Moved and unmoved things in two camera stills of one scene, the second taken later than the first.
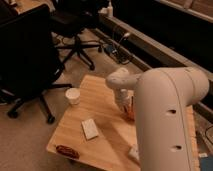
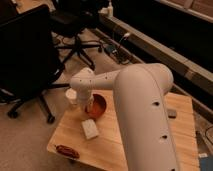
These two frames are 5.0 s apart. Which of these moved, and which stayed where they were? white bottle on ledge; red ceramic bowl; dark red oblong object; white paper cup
Moved: red ceramic bowl
Stayed: dark red oblong object; white bottle on ledge; white paper cup
